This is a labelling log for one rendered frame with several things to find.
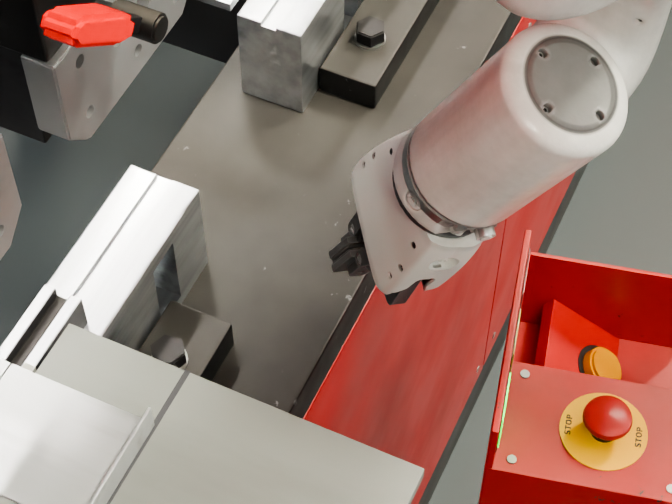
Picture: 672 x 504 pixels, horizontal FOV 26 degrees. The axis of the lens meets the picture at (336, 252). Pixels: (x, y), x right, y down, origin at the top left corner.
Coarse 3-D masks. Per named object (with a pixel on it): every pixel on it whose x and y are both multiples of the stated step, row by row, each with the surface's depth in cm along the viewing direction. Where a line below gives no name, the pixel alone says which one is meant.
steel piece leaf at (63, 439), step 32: (0, 384) 96; (32, 384) 96; (0, 416) 94; (32, 416) 94; (64, 416) 94; (96, 416) 94; (128, 416) 94; (0, 448) 93; (32, 448) 93; (64, 448) 93; (96, 448) 93; (128, 448) 91; (0, 480) 92; (32, 480) 92; (64, 480) 92; (96, 480) 92
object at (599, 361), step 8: (592, 352) 129; (600, 352) 129; (608, 352) 130; (584, 360) 129; (592, 360) 128; (600, 360) 129; (608, 360) 129; (616, 360) 130; (584, 368) 129; (592, 368) 128; (600, 368) 128; (608, 368) 129; (616, 368) 130; (608, 376) 128; (616, 376) 129
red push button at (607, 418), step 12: (600, 396) 118; (612, 396) 118; (588, 408) 117; (600, 408) 117; (612, 408) 117; (624, 408) 117; (588, 420) 117; (600, 420) 116; (612, 420) 116; (624, 420) 116; (600, 432) 116; (612, 432) 116; (624, 432) 116
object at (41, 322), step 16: (48, 288) 101; (32, 304) 100; (48, 304) 101; (64, 304) 100; (80, 304) 100; (32, 320) 99; (48, 320) 100; (64, 320) 99; (80, 320) 101; (16, 336) 98; (32, 336) 99; (48, 336) 98; (0, 352) 98; (16, 352) 98; (32, 352) 98; (48, 352) 98
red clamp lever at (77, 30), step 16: (96, 0) 80; (48, 16) 72; (64, 16) 72; (80, 16) 72; (96, 16) 74; (112, 16) 75; (128, 16) 77; (144, 16) 79; (160, 16) 79; (48, 32) 72; (64, 32) 72; (80, 32) 72; (96, 32) 74; (112, 32) 75; (128, 32) 77; (144, 32) 79; (160, 32) 80
